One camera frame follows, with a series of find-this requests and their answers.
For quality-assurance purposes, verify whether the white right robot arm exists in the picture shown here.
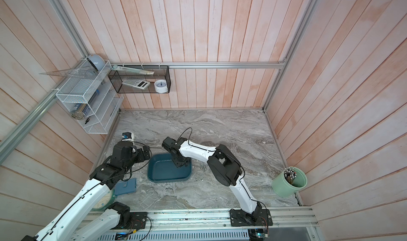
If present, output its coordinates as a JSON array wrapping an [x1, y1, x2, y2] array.
[[162, 137, 273, 227]]

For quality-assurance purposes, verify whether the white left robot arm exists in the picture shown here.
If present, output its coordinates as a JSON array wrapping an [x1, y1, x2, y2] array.
[[23, 141, 151, 241]]

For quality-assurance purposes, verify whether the black wire mesh basket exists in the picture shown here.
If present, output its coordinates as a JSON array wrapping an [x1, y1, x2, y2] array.
[[108, 65, 172, 94]]

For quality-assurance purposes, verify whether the white calculator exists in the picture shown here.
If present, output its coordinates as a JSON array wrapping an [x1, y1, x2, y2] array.
[[123, 79, 151, 90]]

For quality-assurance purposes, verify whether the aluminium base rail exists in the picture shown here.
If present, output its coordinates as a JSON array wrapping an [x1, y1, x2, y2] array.
[[72, 206, 320, 241]]

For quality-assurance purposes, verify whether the grey round desk clock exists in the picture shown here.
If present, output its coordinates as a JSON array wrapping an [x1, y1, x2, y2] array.
[[86, 54, 106, 72]]

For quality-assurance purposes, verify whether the white tape roll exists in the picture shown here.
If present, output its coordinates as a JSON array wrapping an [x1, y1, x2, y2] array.
[[154, 80, 169, 94]]

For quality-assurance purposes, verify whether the green pen holder cup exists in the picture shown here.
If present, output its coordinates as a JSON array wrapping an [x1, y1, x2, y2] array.
[[272, 166, 308, 198]]

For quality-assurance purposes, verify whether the teal plastic storage tray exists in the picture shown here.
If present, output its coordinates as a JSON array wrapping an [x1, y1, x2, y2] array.
[[147, 153, 192, 183]]

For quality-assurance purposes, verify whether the white wire mesh shelf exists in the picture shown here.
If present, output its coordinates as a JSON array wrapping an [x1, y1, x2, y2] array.
[[56, 60, 124, 135]]

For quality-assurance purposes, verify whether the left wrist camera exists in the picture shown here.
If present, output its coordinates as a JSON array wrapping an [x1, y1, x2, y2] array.
[[122, 132, 134, 141]]

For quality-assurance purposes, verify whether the metal cylinder in shelf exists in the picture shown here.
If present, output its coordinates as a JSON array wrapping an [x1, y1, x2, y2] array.
[[71, 103, 90, 120]]

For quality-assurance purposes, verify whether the clear triangle ruler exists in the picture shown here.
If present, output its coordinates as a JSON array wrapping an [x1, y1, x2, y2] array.
[[40, 66, 97, 79]]

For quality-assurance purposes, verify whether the clear straight ruler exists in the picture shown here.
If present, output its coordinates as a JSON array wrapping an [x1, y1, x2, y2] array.
[[112, 65, 154, 75]]

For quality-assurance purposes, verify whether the green round clock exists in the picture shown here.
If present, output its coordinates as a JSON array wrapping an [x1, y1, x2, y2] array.
[[91, 190, 116, 211]]

